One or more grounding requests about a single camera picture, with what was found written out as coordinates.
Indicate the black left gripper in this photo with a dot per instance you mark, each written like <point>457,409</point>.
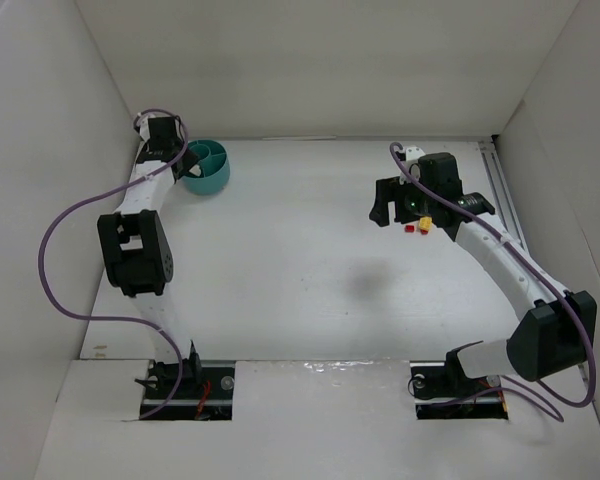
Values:
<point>188,167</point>

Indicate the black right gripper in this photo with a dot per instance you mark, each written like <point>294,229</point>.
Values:
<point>389,198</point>

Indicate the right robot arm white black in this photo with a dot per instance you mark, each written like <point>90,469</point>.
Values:
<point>556,326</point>

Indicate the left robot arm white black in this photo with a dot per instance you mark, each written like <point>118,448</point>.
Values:
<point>137,256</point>

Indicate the yellow lego brick upside down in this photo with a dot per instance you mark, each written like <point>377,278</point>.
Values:
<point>425,223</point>

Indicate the teal divided round container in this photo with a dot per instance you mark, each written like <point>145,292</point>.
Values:
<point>214,162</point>

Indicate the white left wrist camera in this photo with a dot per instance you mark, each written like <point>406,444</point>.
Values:
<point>140,125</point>

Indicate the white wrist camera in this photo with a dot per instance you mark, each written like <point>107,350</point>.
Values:
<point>140,125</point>
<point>411,156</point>

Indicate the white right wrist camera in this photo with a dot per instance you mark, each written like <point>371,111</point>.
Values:
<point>411,156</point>

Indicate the aluminium side rail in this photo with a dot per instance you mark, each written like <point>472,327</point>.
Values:
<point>502,197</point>

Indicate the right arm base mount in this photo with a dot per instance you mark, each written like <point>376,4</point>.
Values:
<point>442,394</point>

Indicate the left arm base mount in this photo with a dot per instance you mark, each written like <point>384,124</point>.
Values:
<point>204,394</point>

